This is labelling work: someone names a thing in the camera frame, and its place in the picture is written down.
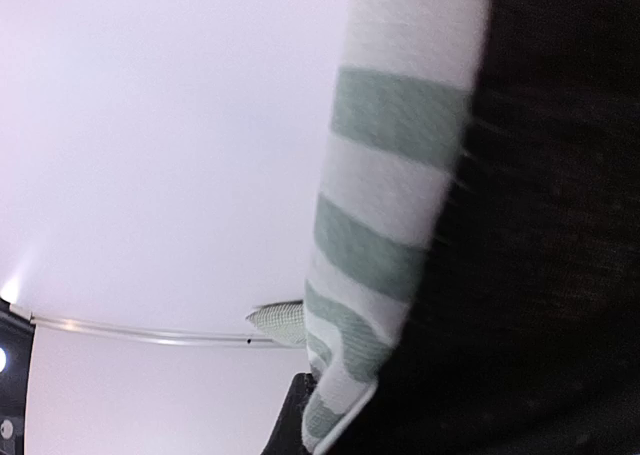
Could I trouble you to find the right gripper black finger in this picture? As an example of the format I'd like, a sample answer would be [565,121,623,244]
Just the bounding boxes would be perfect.
[261,373,316,455]

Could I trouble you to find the green striped pet tent fabric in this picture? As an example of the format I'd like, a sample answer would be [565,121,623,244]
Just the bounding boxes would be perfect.
[299,0,640,455]

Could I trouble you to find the green checkered cushion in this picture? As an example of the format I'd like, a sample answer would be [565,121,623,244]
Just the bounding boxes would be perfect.
[245,300,306,347]

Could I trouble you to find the left aluminium corner post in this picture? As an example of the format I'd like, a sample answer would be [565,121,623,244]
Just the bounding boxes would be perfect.
[8,304,283,349]

